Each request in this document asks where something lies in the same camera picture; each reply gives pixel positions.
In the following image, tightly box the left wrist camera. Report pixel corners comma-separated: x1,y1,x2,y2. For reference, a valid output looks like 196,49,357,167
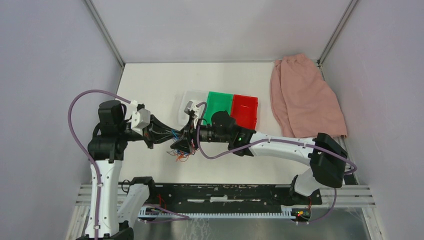
131,108,151,132

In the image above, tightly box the clear plastic bin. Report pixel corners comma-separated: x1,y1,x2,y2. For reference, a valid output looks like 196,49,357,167
177,90,209,127

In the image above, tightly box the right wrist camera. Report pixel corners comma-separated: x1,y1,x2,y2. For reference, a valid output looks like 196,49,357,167
184,100,200,127

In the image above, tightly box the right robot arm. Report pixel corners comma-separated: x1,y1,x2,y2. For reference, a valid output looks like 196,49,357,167
170,111,348,204

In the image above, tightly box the green plastic bin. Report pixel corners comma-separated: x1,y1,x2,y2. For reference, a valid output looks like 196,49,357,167
203,91,234,124

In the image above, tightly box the red plastic bin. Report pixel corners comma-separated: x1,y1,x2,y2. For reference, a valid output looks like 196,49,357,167
230,94,258,130

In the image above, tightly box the pink cloth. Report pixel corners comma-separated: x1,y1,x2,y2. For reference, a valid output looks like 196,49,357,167
269,53,348,138

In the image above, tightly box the cable bundle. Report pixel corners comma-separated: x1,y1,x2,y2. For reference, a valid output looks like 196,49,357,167
165,130,200,163

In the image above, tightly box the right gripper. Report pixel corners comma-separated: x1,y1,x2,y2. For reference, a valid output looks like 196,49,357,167
170,114,230,153

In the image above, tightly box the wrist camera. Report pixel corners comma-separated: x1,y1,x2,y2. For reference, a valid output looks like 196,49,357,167
184,100,200,127
131,108,151,132

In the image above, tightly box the white slotted cable duct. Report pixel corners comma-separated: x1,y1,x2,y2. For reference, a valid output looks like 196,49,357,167
138,207,296,220

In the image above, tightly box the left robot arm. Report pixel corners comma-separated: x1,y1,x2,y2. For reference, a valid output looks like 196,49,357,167
80,100,189,240

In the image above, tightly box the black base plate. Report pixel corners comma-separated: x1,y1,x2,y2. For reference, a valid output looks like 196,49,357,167
146,183,323,214

